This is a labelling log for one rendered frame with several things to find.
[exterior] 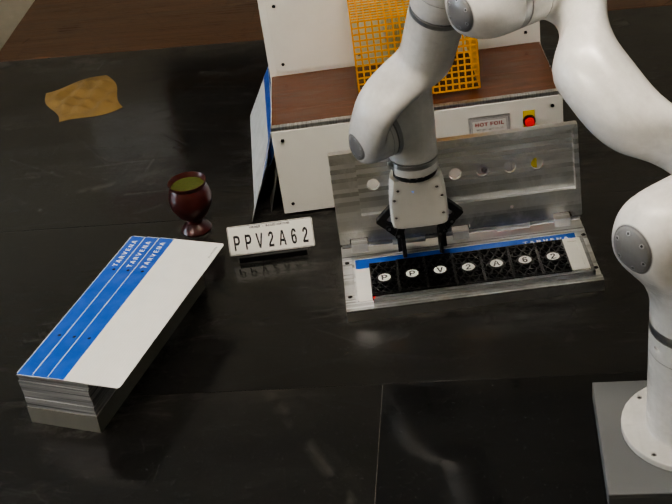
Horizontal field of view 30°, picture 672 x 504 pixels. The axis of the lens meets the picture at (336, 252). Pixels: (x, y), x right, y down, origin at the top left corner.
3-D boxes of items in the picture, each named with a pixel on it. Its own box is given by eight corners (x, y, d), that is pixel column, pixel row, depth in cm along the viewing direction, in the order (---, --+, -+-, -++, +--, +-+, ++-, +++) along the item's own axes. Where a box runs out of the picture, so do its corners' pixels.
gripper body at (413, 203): (386, 179, 213) (392, 234, 219) (446, 171, 212) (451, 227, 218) (383, 157, 219) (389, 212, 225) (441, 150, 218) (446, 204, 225)
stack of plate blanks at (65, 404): (101, 433, 199) (86, 384, 193) (31, 422, 203) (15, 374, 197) (205, 287, 229) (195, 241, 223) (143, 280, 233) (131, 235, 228)
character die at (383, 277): (372, 300, 216) (372, 295, 215) (369, 268, 224) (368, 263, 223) (401, 297, 215) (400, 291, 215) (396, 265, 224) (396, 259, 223)
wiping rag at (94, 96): (40, 91, 309) (38, 85, 308) (109, 72, 313) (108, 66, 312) (55, 127, 291) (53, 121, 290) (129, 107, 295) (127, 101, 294)
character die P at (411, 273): (401, 296, 215) (400, 291, 215) (396, 264, 224) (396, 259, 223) (429, 293, 215) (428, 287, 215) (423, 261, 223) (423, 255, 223)
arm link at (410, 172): (388, 169, 211) (389, 184, 213) (440, 162, 211) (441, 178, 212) (384, 145, 218) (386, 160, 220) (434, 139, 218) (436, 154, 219)
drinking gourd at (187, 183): (166, 235, 246) (155, 187, 240) (194, 213, 251) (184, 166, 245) (199, 245, 241) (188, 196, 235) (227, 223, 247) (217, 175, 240)
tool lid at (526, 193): (327, 155, 220) (327, 152, 222) (341, 253, 228) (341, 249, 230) (577, 123, 219) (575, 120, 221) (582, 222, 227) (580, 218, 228)
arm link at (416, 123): (404, 173, 209) (447, 153, 213) (396, 103, 202) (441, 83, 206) (374, 156, 215) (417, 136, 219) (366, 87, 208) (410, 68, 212)
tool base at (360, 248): (348, 322, 215) (345, 305, 213) (342, 256, 232) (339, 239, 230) (604, 290, 213) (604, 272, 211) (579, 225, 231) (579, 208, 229)
